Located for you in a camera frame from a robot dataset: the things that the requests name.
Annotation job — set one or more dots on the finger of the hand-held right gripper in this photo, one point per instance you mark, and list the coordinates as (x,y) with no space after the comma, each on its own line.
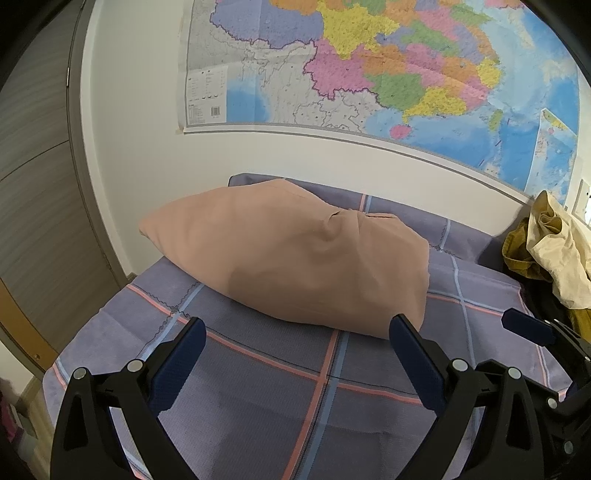
(540,390)
(531,325)

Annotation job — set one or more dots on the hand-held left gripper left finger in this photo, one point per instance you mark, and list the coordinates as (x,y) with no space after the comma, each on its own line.
(178,364)

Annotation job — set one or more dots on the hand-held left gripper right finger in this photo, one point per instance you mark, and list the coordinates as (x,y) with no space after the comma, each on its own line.
(415,364)

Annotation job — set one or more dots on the pink jacket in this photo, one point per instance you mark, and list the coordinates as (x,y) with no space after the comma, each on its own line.
(286,254)

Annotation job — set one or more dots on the black garment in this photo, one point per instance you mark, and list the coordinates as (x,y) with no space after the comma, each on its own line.
(540,300)

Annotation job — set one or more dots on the mustard garment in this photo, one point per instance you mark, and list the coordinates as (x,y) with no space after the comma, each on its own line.
(519,254)

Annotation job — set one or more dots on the cream garment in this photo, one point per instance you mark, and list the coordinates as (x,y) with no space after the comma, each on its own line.
(568,258)

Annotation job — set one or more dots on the plaid purple bed sheet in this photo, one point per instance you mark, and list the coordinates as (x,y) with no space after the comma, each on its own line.
(258,415)

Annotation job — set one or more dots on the wooden door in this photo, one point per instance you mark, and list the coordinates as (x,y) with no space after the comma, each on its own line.
(41,207)

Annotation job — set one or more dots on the white wall socket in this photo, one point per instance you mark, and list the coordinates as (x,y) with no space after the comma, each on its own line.
(584,201)

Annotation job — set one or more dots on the colourful wall map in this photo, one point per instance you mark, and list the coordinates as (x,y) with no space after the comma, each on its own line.
(369,69)

